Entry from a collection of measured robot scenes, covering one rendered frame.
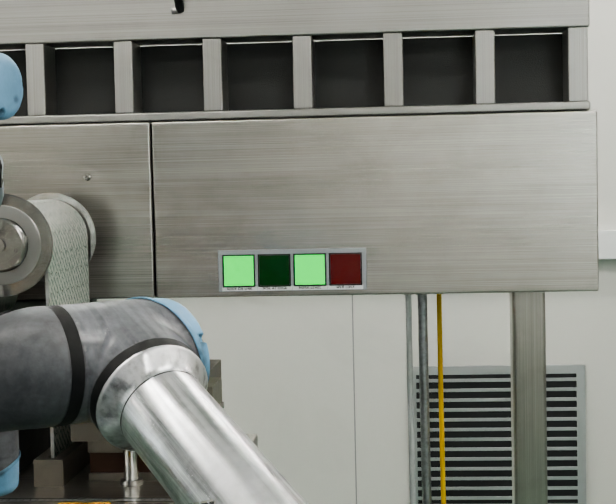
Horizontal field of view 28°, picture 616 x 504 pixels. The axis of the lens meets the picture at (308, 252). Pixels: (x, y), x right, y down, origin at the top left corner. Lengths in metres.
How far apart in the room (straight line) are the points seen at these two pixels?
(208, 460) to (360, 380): 3.43
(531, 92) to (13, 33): 0.89
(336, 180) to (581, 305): 2.48
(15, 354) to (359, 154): 1.05
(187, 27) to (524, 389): 0.87
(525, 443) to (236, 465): 1.31
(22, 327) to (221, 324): 3.34
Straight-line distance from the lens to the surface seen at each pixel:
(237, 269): 2.12
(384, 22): 2.12
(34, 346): 1.17
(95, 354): 1.19
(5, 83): 1.42
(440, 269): 2.11
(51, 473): 1.87
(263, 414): 4.53
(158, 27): 2.16
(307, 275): 2.10
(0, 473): 1.58
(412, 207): 2.10
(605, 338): 4.52
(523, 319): 2.28
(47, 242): 1.84
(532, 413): 2.31
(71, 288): 1.98
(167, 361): 1.17
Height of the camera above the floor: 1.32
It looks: 3 degrees down
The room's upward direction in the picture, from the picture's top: 1 degrees counter-clockwise
